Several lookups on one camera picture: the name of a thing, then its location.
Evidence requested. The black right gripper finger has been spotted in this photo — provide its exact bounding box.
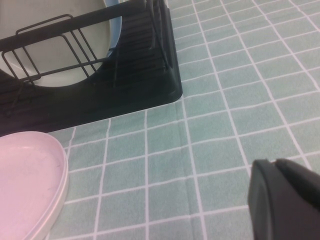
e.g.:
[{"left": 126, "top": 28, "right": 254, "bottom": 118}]
[{"left": 247, "top": 158, "right": 320, "bottom": 240}]

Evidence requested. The mint green plate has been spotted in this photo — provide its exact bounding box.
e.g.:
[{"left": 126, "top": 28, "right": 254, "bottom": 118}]
[{"left": 0, "top": 0, "right": 111, "bottom": 87}]

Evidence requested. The black dish drying rack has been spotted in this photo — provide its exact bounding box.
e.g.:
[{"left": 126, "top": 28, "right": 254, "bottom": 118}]
[{"left": 0, "top": 0, "right": 185, "bottom": 137}]

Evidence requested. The light blue plate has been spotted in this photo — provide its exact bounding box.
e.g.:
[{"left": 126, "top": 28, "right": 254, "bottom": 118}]
[{"left": 102, "top": 0, "right": 124, "bottom": 58}]

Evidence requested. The pink plate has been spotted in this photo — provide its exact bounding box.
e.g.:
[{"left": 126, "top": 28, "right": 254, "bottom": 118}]
[{"left": 0, "top": 131, "right": 70, "bottom": 240}]

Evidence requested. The green grid tablecloth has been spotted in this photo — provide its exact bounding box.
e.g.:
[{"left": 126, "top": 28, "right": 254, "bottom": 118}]
[{"left": 42, "top": 0, "right": 320, "bottom": 240}]

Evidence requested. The black wire dish rack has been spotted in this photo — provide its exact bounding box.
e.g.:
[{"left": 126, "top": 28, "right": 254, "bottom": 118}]
[{"left": 0, "top": 0, "right": 176, "bottom": 118}]

